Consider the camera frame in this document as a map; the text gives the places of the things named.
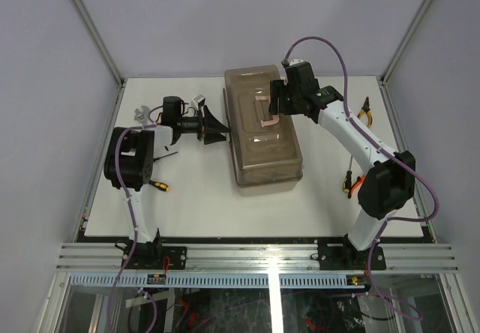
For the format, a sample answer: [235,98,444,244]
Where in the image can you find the yellow-black stubby screwdriver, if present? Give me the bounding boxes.
[149,180,170,192]

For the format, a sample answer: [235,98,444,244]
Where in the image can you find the aluminium mounting rail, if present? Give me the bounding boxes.
[55,243,460,274]

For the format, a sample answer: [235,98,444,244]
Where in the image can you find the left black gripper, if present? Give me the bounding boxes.
[177,106,230,144]

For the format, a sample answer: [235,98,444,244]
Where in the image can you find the yellow-black right screwdriver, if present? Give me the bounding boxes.
[342,157,353,194]

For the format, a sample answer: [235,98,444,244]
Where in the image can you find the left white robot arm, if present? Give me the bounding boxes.
[103,94,230,269]

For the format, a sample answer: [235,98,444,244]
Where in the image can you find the left aluminium frame post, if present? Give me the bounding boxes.
[70,0,125,86]

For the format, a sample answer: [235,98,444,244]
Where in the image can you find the pink toolbox carry handle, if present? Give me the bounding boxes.
[255,95,280,128]

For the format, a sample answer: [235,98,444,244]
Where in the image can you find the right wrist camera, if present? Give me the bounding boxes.
[281,58,304,68]

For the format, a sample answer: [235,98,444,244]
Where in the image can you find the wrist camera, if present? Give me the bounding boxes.
[190,94,206,111]
[281,58,304,68]

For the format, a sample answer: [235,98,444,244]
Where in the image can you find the red-handled adjustable wrench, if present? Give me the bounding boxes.
[134,106,152,127]

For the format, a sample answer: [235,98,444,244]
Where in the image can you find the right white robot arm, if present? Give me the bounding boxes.
[269,59,416,269]

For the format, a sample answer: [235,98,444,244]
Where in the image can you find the aluminium frame post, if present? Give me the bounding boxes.
[379,0,435,86]
[70,0,125,86]

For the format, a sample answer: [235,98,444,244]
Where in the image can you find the right aluminium frame post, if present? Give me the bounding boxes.
[379,0,435,86]

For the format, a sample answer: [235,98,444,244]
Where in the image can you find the beige toolbox with smoky lid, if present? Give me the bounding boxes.
[223,65,303,197]

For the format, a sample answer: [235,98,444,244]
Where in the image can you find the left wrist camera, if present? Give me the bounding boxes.
[190,94,206,111]

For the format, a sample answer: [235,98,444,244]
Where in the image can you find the orange-handled pliers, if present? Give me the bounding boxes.
[347,175,365,199]

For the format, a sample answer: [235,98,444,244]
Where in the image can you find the red-handled long screwdriver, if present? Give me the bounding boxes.
[153,151,178,162]

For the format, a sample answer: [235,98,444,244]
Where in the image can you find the yellow needle-nose pliers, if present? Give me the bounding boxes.
[357,97,374,128]

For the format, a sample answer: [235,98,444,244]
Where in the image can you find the slotted cable duct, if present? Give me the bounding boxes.
[70,272,356,289]

